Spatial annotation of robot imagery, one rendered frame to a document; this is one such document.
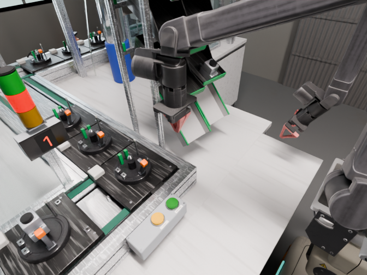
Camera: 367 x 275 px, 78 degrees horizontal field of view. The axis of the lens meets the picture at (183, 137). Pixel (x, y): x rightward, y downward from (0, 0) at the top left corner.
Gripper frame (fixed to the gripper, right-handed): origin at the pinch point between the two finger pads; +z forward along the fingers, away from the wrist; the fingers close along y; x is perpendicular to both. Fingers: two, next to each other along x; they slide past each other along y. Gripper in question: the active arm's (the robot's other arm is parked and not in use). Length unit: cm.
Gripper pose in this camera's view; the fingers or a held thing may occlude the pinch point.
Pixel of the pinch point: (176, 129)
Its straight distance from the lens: 64.0
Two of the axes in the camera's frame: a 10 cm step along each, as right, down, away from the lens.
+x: 7.7, 4.2, -4.8
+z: 0.2, 7.4, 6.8
